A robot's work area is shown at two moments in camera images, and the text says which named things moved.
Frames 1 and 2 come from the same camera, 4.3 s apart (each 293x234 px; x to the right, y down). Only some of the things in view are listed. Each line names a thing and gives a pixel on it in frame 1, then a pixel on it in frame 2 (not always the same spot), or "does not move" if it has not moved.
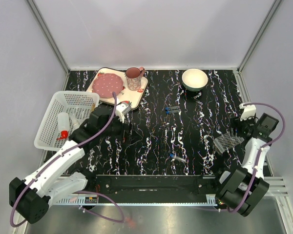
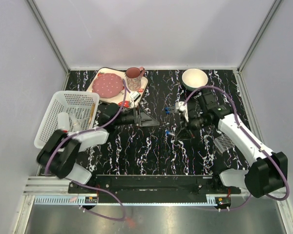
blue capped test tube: (178, 158) to (168, 132)
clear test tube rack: (226, 141) does not move
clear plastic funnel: (74, 122) does not move
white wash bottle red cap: (63, 124) does not move
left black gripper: (124, 135) to (141, 118)
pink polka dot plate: (104, 84) does not move
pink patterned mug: (134, 75) does not move
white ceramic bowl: (194, 80) does not move
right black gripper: (235, 122) to (184, 134)
